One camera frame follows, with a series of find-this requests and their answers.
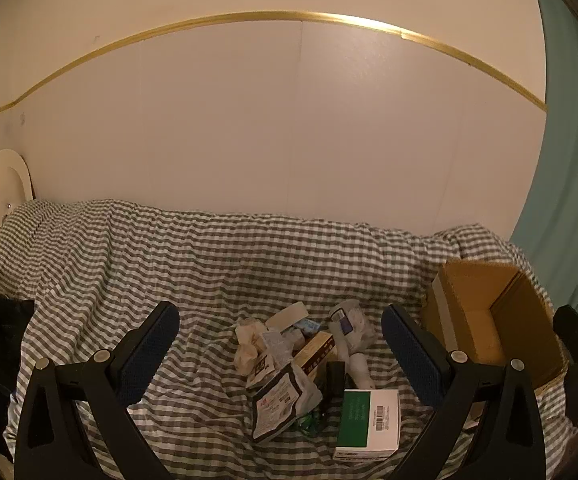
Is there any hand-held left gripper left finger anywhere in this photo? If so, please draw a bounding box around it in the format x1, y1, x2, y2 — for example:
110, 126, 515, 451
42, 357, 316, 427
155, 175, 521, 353
14, 301, 181, 480

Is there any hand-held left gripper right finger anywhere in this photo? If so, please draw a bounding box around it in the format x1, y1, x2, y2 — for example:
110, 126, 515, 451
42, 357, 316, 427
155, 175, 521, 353
381, 303, 562, 480

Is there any white plastic bag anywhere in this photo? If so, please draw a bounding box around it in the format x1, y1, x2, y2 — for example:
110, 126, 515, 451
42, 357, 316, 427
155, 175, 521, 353
329, 299, 377, 356

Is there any white translucent tube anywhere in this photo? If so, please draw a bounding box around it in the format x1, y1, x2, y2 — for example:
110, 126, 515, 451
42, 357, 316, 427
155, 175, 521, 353
333, 322, 376, 390

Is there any white green carton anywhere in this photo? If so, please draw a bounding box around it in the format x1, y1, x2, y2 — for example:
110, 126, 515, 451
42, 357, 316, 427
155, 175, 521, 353
334, 389, 401, 460

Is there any brown cardboard box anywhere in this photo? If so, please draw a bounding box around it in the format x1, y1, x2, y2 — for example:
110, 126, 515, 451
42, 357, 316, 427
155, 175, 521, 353
421, 259, 570, 397

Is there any brown cream medicine box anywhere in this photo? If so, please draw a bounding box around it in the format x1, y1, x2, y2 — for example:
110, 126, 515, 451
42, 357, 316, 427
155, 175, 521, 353
291, 330, 335, 376

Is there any white red print packet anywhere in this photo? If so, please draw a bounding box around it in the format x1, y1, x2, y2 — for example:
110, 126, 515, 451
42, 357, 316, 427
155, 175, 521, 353
246, 350, 277, 391

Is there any green candy bag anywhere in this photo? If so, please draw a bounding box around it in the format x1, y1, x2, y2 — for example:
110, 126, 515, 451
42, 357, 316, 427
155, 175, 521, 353
294, 407, 327, 433

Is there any clear plastic wrapper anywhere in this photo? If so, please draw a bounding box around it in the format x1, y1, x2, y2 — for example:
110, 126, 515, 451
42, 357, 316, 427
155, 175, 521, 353
261, 327, 295, 366

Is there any beige tape roll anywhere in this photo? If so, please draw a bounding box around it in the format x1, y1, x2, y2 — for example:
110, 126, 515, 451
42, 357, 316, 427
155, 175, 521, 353
266, 302, 310, 333

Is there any black white snack pouch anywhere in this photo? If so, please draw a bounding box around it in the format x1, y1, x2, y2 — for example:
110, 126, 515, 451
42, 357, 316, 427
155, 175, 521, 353
251, 362, 322, 443

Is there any grey white checked blanket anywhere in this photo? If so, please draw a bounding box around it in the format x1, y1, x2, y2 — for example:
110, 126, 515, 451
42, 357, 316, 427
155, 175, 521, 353
0, 199, 578, 480

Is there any crumpled white tissue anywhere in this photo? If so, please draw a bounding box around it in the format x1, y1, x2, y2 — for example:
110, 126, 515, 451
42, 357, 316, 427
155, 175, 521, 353
233, 316, 270, 376

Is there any green curtain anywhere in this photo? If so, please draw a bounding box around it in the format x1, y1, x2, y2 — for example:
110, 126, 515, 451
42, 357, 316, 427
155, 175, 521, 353
509, 0, 578, 311

